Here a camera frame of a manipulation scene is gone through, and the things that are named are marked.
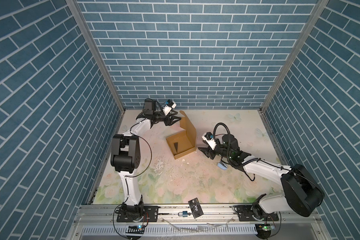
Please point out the aluminium front rail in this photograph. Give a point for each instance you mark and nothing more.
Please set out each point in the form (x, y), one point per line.
(213, 214)

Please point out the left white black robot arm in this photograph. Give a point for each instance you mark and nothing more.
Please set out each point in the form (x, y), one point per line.
(126, 154)

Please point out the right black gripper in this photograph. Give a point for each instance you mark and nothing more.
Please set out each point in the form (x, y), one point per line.
(208, 151)

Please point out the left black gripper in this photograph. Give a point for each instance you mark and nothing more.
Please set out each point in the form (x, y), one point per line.
(167, 121)

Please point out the small blue connector on rail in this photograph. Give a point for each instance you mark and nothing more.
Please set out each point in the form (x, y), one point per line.
(183, 214)

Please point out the white perforated cable duct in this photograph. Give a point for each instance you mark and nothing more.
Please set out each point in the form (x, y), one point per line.
(176, 230)

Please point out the brown cardboard box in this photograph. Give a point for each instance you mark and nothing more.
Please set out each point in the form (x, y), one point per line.
(186, 139)

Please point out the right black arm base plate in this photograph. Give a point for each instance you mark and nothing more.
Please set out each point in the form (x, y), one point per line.
(247, 213)

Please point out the light blue stapler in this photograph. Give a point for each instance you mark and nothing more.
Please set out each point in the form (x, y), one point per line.
(222, 166)

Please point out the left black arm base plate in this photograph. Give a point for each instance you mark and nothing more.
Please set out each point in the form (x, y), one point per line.
(137, 214)

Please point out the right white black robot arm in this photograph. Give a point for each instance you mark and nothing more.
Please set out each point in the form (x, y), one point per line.
(301, 193)

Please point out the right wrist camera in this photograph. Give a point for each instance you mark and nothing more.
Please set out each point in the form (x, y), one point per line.
(209, 138)

